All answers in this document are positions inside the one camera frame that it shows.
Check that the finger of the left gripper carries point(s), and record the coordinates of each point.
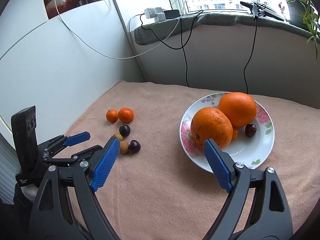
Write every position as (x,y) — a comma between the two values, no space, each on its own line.
(82,155)
(75,138)

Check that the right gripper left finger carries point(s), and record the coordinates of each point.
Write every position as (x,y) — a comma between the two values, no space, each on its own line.
(66,206)

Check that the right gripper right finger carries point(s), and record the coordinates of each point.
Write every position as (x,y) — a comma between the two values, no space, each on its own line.
(269,216)

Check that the tan longan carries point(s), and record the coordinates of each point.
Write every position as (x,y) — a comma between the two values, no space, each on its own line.
(124,147)
(118,136)

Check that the dark red plum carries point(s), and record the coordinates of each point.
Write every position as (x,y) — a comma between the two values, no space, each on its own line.
(250,130)

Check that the small orange kumquat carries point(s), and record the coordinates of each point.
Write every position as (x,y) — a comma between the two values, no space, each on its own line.
(235,133)

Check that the large orange speckled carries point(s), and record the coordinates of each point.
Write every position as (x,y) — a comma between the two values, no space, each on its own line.
(211,123)

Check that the mandarin with stem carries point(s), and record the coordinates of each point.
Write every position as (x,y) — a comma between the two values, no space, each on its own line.
(112,115)

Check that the mandarin bumpy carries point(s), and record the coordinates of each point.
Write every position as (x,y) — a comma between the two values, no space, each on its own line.
(125,115)

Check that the large orange smooth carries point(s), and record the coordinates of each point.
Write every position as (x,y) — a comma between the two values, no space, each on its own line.
(240,108)

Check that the green windowsill cloth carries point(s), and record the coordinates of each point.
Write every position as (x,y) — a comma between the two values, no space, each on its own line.
(151,33)

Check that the black charger box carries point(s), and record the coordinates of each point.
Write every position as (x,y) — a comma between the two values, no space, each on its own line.
(171,14)

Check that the potted spider plant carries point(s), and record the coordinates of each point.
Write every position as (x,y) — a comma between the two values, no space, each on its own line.
(304,13)

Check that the black clip device on sill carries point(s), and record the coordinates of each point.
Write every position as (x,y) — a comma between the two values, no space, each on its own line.
(261,10)

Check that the black left camera box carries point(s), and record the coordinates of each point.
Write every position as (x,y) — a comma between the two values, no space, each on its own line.
(23,125)

